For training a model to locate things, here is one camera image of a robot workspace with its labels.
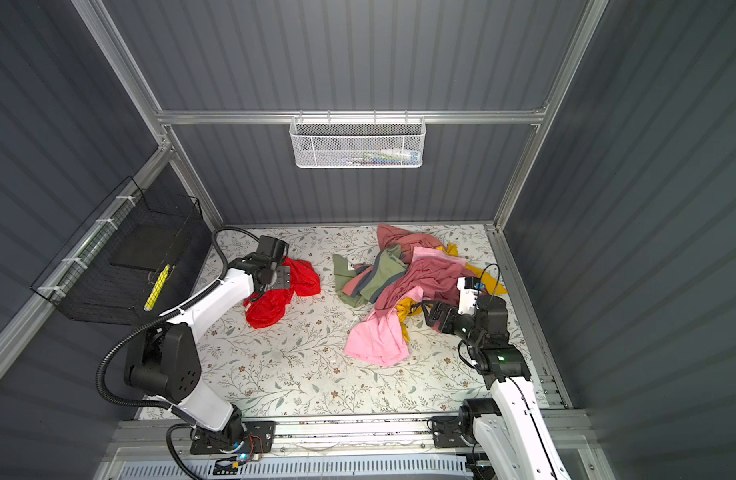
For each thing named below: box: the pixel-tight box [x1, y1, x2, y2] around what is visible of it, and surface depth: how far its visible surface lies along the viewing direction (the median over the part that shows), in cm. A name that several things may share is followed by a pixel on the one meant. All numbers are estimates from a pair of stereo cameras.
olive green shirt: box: [332, 245, 408, 308], surface depth 95 cm
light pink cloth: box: [344, 246, 467, 367], surface depth 88 cm
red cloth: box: [243, 257, 321, 329], surface depth 98 cm
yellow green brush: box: [143, 264, 171, 311], surface depth 71 cm
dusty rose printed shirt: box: [343, 223, 478, 315], surface depth 93 cm
